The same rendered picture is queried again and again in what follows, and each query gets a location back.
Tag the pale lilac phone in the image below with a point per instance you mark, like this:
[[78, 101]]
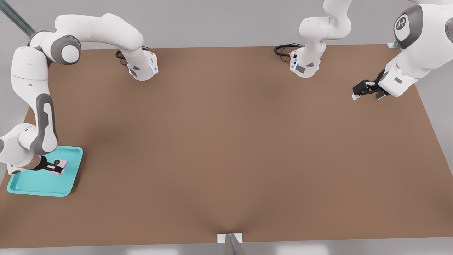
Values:
[[60, 166]]

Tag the pale blue-green tray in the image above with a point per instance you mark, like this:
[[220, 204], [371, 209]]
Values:
[[39, 184]]

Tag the silver frame post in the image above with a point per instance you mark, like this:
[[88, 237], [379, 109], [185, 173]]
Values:
[[231, 244], [393, 45], [16, 18]]

